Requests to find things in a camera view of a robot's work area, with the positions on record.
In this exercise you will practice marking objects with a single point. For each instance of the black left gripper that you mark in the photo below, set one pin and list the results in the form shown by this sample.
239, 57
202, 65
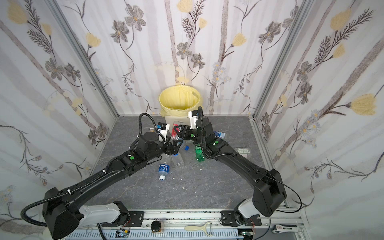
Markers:
170, 144

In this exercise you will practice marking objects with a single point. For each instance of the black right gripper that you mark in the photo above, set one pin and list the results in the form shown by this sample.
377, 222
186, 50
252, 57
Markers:
186, 132

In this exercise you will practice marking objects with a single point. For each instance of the red cap Fiji bottle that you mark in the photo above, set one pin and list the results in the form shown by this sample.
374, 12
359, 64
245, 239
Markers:
179, 131

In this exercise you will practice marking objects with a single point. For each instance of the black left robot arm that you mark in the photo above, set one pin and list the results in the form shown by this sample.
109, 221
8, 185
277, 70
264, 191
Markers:
60, 212

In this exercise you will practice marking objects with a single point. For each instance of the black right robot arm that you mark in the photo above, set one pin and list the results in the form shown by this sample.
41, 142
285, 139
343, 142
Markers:
269, 189

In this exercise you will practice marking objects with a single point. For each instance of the yellow bin liner bag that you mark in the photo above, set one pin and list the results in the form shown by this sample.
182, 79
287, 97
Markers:
178, 100

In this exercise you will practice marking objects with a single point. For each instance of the clear bottle blue label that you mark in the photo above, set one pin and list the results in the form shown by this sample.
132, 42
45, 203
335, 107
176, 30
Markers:
164, 167

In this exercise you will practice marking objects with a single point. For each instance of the green soda bottle upright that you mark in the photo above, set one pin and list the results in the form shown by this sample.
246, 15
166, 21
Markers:
199, 154

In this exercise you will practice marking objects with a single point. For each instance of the small blue label bottle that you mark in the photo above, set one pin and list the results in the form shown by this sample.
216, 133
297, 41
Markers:
220, 134

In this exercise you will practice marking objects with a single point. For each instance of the white green label bottle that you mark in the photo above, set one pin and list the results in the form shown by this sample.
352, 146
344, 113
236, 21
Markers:
245, 152

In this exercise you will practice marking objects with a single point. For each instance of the black round knob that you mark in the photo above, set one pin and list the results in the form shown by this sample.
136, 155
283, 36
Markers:
157, 226

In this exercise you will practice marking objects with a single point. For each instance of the beige vegetable peeler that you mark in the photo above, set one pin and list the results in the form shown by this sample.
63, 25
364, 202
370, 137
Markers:
207, 228

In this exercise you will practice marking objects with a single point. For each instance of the adjustable wrench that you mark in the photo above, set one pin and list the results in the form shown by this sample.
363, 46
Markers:
279, 229

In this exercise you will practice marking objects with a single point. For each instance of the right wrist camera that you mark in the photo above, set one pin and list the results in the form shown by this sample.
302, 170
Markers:
193, 116

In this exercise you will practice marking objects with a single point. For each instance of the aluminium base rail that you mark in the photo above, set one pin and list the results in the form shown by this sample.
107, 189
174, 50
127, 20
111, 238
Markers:
224, 227

